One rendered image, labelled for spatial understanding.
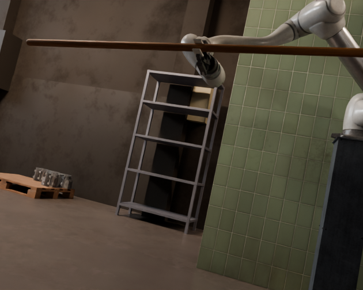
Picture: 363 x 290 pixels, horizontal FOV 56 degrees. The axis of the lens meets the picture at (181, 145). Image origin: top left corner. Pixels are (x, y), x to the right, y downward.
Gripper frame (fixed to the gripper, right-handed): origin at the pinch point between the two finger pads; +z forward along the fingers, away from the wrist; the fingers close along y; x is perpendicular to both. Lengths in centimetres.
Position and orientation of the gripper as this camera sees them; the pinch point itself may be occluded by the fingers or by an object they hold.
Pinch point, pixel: (198, 48)
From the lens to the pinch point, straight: 136.7
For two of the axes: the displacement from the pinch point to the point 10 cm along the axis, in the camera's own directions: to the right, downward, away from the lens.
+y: -1.4, 9.9, -0.8
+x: -9.5, -1.1, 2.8
